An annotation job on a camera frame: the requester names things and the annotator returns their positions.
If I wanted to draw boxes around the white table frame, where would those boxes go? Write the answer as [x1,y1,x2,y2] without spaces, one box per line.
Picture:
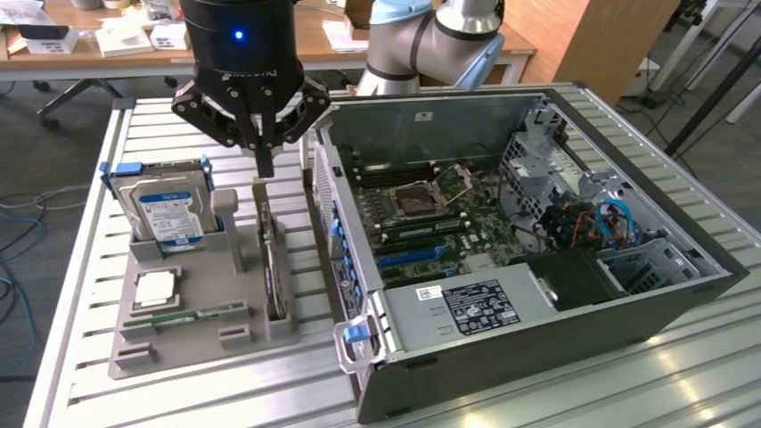
[647,0,761,124]

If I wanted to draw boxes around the wooden cabinet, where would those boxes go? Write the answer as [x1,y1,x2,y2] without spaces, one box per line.
[503,0,683,106]

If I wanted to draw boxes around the black RAM slot row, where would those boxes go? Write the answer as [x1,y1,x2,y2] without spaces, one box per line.
[354,160,439,188]

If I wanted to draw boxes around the black chair base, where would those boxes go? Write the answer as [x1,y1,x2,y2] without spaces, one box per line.
[32,78,127,130]

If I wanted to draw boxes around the white box black lid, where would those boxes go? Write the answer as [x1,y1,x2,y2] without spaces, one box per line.
[16,24,80,55]

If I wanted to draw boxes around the black graphics card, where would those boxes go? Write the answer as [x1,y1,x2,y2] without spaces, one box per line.
[251,176,288,323]

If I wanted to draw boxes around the grey power supply unit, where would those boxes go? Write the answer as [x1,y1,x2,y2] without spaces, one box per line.
[383,262,560,353]

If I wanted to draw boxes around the metal socket cover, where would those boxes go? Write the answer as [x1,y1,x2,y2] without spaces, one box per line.
[431,164,479,202]

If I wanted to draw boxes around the black fan shroud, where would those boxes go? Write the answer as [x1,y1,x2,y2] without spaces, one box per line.
[526,247,630,311]

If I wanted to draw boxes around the printed paper sheets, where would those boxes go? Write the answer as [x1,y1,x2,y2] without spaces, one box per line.
[0,0,50,26]

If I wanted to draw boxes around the low metal disk bay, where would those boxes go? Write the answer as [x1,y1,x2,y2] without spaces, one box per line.
[598,238,703,295]

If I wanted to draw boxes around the black slanted pole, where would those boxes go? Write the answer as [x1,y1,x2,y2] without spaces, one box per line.
[664,46,761,157]

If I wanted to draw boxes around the white paper stack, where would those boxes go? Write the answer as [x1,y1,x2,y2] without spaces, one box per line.
[323,20,371,54]

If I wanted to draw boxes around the hard disk blue carrier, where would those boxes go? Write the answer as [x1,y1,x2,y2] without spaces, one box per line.
[99,154,216,247]

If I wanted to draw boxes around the black open PC case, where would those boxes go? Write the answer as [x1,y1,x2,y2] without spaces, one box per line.
[300,86,752,424]

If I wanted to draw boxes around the long wooden desk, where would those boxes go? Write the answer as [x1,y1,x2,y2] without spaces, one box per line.
[0,0,536,84]

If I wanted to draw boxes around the blue wire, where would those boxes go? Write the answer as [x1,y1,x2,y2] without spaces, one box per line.
[596,198,643,249]

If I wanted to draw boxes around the grey parts rack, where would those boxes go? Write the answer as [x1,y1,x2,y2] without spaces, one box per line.
[106,186,303,380]

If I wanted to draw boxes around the CPU socket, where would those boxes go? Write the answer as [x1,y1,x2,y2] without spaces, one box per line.
[386,182,447,222]

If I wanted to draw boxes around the red wire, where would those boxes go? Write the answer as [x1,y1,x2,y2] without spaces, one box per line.
[568,209,596,249]

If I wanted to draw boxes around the installed RAM stick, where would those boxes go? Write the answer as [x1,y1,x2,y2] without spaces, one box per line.
[380,216,470,241]

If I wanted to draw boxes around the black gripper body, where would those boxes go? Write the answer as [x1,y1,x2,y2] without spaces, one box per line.
[180,0,306,135]

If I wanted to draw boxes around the open white box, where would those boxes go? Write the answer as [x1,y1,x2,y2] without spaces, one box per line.
[94,20,155,58]

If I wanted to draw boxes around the small printed white box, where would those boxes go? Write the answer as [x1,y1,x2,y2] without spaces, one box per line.
[150,22,194,51]

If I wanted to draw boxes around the blue expansion slot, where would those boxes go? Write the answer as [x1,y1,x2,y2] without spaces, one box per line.
[378,248,448,269]

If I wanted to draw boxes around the silver CPU chip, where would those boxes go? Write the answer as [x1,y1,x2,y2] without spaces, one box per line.
[134,271,179,309]

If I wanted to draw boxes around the tall metal disk bay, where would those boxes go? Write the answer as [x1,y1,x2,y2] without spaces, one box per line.
[499,131,596,215]

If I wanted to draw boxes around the green RAM stick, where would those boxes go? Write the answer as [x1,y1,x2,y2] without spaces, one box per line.
[123,301,247,329]

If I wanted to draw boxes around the brown cardboard box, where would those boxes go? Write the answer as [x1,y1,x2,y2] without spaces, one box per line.
[344,0,375,29]

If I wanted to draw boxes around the blue floor cable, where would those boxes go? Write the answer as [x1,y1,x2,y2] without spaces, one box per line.
[0,213,47,380]

